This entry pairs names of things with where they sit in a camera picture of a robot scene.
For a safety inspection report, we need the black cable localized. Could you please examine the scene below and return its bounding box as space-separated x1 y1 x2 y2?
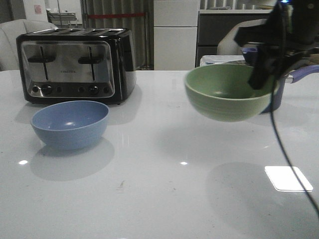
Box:
270 2 319 217

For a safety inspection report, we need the green bowl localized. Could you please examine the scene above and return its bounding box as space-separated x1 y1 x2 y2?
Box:
184 64 280 122

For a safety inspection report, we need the black and chrome toaster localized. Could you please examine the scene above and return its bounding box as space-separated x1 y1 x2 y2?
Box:
16 28 136 105

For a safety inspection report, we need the glass lid with blue knob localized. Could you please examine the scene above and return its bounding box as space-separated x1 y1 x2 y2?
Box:
241 47 258 66

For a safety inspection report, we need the white refrigerator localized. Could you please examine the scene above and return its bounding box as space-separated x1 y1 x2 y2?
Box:
154 0 199 71

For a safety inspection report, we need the beige chair right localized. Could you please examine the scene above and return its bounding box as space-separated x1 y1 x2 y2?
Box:
217 19 266 55

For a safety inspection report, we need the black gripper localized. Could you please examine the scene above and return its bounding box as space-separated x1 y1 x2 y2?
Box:
234 0 319 90

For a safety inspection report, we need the clear plastic food container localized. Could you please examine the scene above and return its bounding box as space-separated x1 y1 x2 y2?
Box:
199 55 246 67

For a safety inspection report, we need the dark blue saucepan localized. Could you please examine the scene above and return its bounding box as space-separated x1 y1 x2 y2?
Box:
273 65 319 110

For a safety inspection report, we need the grey counter cabinet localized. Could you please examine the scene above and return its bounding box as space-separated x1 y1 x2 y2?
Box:
195 10 270 67

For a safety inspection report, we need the beige chair left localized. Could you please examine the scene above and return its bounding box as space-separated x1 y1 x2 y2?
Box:
0 19 57 71

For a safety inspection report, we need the blue bowl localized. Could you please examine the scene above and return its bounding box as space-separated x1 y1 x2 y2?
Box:
30 101 109 150

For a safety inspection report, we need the beige chair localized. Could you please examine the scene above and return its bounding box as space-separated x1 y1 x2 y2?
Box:
0 19 57 71
217 19 266 55

